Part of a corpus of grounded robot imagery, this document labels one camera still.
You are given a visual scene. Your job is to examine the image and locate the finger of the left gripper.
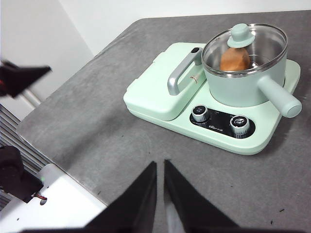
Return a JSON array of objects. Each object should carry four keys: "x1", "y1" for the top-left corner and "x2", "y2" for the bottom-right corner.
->
[{"x1": 0, "y1": 60, "x2": 52, "y2": 98}]

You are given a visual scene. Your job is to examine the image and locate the green steamer pot with handle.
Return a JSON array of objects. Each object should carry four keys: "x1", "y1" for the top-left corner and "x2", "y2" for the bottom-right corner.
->
[{"x1": 201, "y1": 23, "x2": 303, "y2": 119}]

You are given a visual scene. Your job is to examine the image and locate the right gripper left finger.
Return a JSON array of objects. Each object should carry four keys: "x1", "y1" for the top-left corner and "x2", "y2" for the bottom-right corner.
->
[{"x1": 82, "y1": 161, "x2": 157, "y2": 233}]

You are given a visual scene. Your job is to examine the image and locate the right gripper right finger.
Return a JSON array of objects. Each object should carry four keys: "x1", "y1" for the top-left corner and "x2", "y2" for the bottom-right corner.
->
[{"x1": 164, "y1": 159, "x2": 243, "y2": 233}]

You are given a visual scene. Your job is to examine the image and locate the silver griddle cover handle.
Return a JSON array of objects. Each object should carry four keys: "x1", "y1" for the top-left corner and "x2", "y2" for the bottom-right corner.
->
[{"x1": 167, "y1": 47, "x2": 204, "y2": 96}]

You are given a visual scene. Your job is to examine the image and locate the glass lid with green knob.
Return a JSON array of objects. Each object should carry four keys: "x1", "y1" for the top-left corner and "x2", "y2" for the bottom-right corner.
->
[{"x1": 201, "y1": 23, "x2": 288, "y2": 77}]

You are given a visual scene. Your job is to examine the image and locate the brown potato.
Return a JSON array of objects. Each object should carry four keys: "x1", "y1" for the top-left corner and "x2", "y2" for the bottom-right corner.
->
[{"x1": 220, "y1": 47, "x2": 250, "y2": 72}]

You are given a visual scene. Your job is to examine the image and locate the green griddle cover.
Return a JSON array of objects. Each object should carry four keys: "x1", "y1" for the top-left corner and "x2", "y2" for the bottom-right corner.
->
[{"x1": 123, "y1": 42, "x2": 207, "y2": 122}]

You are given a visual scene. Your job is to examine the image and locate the grey ribbed panel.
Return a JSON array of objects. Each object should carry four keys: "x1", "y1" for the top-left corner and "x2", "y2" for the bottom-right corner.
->
[{"x1": 0, "y1": 104, "x2": 53, "y2": 211}]

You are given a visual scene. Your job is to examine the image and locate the silver control knob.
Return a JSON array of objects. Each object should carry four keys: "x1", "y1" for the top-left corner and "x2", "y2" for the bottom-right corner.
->
[
  {"x1": 229, "y1": 116, "x2": 250, "y2": 135},
  {"x1": 191, "y1": 105, "x2": 209, "y2": 123}
]

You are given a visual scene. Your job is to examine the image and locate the green breakfast machine base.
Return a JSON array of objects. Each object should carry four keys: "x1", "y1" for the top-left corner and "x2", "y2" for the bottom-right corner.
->
[{"x1": 123, "y1": 42, "x2": 301, "y2": 156}]

